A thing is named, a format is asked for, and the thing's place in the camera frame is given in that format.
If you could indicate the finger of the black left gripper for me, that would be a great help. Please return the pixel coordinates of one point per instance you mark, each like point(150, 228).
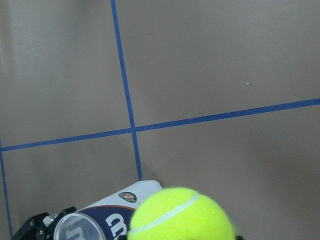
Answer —
point(41, 226)

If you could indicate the white blue tennis ball can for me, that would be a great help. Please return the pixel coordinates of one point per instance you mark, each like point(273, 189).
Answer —
point(108, 218)

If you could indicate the yellow Roland Garros tennis ball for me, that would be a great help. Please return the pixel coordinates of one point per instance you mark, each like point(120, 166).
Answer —
point(180, 213)

